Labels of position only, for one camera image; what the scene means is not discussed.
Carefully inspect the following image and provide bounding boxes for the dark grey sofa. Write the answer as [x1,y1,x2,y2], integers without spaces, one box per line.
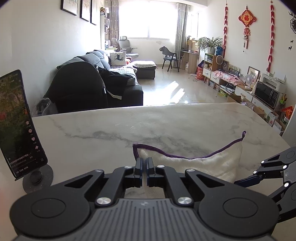
[57,50,144,108]

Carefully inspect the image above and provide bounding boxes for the black smartphone on stand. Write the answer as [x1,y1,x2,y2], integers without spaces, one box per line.
[0,70,48,180]

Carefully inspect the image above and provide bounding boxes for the low white tv cabinet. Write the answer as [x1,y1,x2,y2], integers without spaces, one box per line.
[203,68,273,116]

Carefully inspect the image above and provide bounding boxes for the black microwave oven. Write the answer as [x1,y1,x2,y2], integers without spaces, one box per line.
[254,81,283,109]

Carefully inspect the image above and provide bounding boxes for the white printer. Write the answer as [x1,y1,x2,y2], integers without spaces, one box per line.
[260,74,287,93]

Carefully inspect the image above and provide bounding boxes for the cardboard box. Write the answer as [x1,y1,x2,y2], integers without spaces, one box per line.
[227,94,241,103]

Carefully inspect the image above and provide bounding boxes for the framed wall picture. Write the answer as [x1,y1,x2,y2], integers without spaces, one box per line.
[61,0,78,16]

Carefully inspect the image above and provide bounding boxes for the deer print cushion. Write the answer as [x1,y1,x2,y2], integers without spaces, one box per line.
[110,51,126,66]

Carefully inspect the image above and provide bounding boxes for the black chair with jacket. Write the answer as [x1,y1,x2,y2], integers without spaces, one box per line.
[43,61,110,114]

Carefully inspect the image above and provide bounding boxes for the potted green plant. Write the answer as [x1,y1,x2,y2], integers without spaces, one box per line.
[198,37,223,55]

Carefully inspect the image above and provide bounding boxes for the white towel purple trim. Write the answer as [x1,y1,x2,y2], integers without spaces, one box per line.
[125,131,247,199]

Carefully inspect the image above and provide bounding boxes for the red chinese knot ornament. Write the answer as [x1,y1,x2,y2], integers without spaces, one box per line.
[238,6,257,49]

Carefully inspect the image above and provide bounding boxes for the black wooden chair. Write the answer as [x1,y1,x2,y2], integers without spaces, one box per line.
[159,46,180,72]

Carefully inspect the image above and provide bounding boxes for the grey office chair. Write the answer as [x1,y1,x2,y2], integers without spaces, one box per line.
[118,36,139,59]

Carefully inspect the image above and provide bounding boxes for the round black phone stand base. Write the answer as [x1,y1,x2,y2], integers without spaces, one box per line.
[23,164,54,194]

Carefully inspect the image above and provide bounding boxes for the dark ottoman with checked cover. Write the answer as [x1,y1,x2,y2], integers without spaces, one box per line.
[132,61,157,80]

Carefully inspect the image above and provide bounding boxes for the small white desk fan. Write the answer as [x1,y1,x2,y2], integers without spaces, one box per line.
[245,74,253,90]

